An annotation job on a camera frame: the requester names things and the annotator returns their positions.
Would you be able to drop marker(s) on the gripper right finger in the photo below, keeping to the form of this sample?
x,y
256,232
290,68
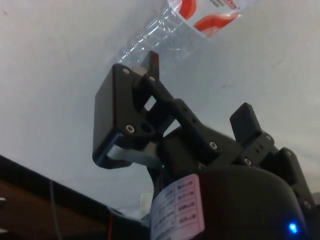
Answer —
x,y
246,125

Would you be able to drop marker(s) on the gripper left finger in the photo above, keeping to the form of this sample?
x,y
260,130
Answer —
x,y
113,117

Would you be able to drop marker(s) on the clear plastic bottle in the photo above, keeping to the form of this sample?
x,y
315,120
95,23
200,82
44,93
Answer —
x,y
185,25

